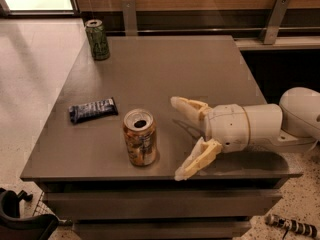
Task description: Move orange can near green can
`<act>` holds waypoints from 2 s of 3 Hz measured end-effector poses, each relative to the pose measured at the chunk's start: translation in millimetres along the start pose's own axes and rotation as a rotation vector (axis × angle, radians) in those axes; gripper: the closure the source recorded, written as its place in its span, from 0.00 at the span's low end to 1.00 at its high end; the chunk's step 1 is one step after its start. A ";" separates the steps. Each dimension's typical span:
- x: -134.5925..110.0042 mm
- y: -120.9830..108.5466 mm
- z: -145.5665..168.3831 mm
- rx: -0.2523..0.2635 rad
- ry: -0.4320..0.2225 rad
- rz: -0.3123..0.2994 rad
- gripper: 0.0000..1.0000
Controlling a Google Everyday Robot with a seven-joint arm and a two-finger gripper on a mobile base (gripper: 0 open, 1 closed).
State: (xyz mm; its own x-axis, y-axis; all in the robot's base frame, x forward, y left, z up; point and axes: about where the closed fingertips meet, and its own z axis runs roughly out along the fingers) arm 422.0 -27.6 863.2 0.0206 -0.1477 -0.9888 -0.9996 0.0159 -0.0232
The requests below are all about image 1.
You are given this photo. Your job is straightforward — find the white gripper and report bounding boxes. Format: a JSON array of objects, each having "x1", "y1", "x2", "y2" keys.
[{"x1": 170, "y1": 96, "x2": 250, "y2": 181}]

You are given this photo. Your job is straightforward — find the orange soda can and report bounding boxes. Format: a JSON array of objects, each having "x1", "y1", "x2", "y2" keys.
[{"x1": 123, "y1": 109, "x2": 157, "y2": 166}]

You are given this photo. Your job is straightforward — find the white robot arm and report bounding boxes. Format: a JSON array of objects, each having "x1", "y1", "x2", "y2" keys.
[{"x1": 171, "y1": 87, "x2": 320, "y2": 181}]

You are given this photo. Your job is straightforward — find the green soda can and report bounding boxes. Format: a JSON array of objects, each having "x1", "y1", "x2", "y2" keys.
[{"x1": 85, "y1": 19, "x2": 110, "y2": 60}]

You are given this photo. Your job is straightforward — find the dark blue snack bar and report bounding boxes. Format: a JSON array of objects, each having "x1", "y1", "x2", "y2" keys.
[{"x1": 68, "y1": 98, "x2": 118, "y2": 124}]

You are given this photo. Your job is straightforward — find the grey drawer cabinet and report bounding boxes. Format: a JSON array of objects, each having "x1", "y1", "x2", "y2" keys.
[{"x1": 21, "y1": 36, "x2": 298, "y2": 240}]

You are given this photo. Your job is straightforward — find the black office chair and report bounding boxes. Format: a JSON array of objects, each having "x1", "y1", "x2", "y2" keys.
[{"x1": 0, "y1": 188, "x2": 59, "y2": 240}]

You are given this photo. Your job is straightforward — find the right metal wall bracket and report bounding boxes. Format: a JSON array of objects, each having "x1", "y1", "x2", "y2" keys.
[{"x1": 259, "y1": 0, "x2": 291, "y2": 45}]

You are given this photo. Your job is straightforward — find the metal wall bracket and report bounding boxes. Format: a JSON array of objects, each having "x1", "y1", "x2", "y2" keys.
[
  {"x1": 121, "y1": 0, "x2": 138, "y2": 36},
  {"x1": 259, "y1": 0, "x2": 291, "y2": 45}
]

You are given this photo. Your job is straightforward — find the left metal wall bracket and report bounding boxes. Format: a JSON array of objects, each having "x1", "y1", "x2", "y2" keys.
[{"x1": 121, "y1": 0, "x2": 138, "y2": 36}]

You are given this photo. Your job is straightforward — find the wire mesh basket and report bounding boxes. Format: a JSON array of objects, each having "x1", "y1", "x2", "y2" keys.
[{"x1": 33, "y1": 193, "x2": 53, "y2": 216}]

